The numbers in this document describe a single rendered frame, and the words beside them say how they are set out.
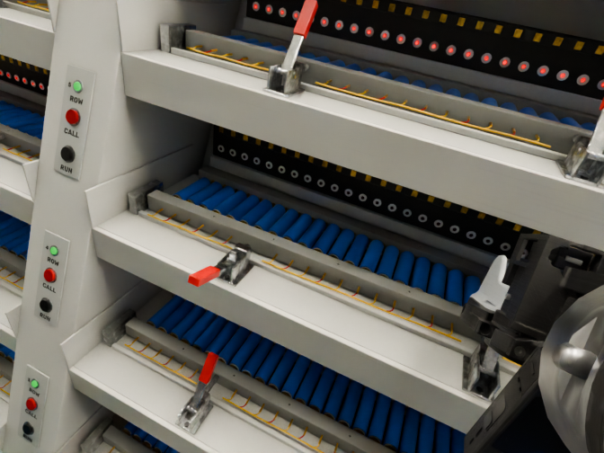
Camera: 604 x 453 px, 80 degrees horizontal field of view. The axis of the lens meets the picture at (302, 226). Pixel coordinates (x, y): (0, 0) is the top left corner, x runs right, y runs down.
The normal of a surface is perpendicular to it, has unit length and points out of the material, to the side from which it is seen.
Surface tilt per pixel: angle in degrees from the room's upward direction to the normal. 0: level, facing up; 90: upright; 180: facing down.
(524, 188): 111
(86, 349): 90
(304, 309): 21
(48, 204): 90
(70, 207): 90
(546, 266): 81
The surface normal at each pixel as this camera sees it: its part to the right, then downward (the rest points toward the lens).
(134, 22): 0.90, 0.35
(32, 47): -0.39, 0.46
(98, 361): 0.17, -0.82
